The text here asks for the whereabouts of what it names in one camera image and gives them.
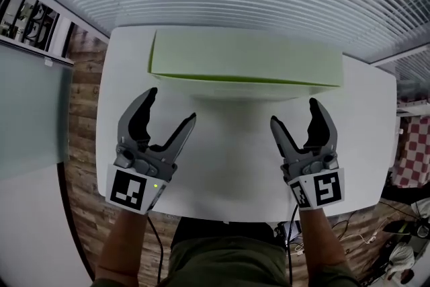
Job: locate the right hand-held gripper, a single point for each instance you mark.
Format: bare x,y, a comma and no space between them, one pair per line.
322,185

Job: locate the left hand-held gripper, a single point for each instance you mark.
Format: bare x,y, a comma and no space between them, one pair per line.
131,185

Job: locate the light green cloth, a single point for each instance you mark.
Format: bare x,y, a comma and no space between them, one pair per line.
245,57

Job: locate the person's left forearm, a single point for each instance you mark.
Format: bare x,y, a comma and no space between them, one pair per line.
122,242

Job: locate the person's right forearm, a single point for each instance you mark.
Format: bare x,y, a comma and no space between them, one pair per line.
319,238

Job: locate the round white table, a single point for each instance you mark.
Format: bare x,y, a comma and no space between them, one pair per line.
231,161

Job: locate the red white checkered cloth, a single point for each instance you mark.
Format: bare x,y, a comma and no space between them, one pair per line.
415,151

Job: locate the frosted glass door panel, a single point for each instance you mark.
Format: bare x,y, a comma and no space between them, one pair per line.
33,111

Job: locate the olive green shirt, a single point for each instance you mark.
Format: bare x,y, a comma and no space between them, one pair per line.
228,262

